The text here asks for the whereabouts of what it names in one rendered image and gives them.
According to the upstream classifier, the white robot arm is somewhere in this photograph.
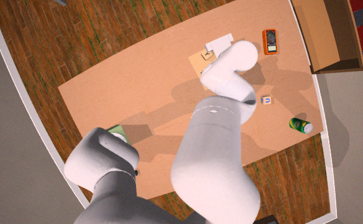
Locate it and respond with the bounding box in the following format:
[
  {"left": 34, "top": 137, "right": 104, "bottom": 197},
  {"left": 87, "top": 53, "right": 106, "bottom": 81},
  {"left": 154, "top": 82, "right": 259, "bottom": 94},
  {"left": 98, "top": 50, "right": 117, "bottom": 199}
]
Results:
[{"left": 64, "top": 33, "right": 260, "bottom": 224}]

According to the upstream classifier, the green drink can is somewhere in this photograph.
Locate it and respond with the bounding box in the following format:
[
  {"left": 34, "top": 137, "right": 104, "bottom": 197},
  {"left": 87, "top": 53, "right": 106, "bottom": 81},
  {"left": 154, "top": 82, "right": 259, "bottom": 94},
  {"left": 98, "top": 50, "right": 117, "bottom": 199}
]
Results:
[{"left": 289, "top": 118, "right": 313, "bottom": 134}]

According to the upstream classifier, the orange digital multimeter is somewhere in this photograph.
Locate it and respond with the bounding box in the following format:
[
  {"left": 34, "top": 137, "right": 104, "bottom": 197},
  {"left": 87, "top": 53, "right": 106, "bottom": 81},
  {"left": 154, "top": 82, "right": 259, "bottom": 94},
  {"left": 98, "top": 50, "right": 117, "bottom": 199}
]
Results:
[{"left": 262, "top": 29, "right": 278, "bottom": 55}]

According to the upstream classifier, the beige square mat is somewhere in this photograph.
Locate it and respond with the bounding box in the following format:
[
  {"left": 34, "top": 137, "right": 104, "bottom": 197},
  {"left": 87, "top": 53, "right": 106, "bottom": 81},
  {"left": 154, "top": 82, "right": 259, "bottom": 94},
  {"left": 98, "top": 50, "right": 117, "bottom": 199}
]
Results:
[{"left": 188, "top": 49, "right": 216, "bottom": 91}]

